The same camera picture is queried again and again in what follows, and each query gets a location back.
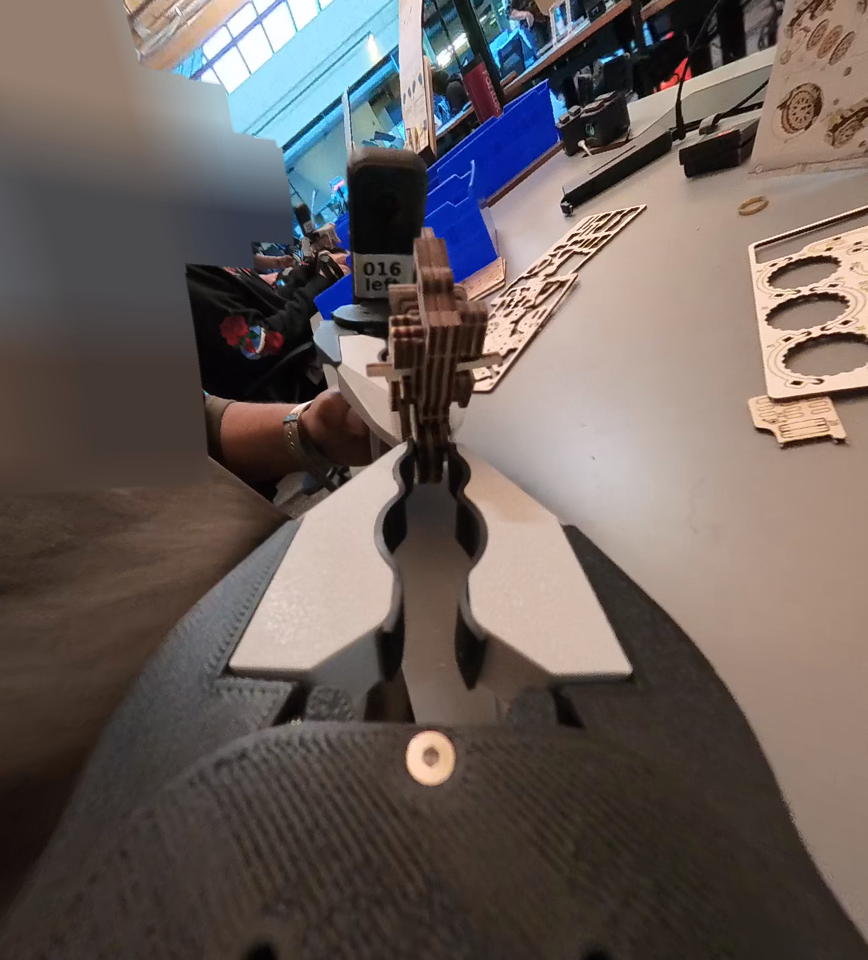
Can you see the assembly instruction sheet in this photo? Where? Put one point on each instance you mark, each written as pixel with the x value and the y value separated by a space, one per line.
pixel 839 75

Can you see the long wooden workbench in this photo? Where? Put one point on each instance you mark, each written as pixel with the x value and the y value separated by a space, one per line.
pixel 554 52

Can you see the blue plastic bin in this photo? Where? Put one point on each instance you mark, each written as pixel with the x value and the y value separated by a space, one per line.
pixel 509 142
pixel 464 232

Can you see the dark brown wooden sheet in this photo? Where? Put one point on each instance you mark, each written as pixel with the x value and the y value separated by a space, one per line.
pixel 486 279

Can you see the silver wristwatch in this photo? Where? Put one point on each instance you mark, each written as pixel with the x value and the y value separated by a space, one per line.
pixel 302 442

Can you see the person's left forearm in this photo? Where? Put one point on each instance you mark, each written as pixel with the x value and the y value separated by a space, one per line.
pixel 250 435

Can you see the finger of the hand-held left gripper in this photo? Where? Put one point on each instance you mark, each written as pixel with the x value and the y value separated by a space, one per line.
pixel 366 382

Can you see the dark red cylinder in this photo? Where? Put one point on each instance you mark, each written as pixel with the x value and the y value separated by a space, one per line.
pixel 485 90

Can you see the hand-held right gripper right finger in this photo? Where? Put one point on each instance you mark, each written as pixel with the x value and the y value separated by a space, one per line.
pixel 546 600

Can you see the standing white display board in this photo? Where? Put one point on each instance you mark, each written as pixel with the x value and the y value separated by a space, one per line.
pixel 415 75

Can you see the black camera device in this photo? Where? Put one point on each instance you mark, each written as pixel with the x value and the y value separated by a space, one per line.
pixel 595 120

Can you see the wooden sheet with gear parts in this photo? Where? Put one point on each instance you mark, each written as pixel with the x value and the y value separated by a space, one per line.
pixel 524 330

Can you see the black flat case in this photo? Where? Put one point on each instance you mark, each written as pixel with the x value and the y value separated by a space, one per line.
pixel 614 169

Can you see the wooden model vehicle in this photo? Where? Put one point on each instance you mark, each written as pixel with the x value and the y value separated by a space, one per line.
pixel 434 352

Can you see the person's brown shirt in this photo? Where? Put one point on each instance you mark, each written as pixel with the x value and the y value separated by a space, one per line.
pixel 66 637

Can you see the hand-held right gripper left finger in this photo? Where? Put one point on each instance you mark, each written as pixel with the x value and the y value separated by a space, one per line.
pixel 314 592

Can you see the small wooden part sheet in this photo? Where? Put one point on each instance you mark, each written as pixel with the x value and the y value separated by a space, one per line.
pixel 798 418

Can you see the black box with red print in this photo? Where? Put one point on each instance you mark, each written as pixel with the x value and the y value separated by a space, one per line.
pixel 719 150

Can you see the grey desk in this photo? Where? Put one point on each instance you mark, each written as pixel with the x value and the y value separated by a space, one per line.
pixel 704 525

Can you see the person's left hand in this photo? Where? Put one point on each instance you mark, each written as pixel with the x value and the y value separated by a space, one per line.
pixel 336 431

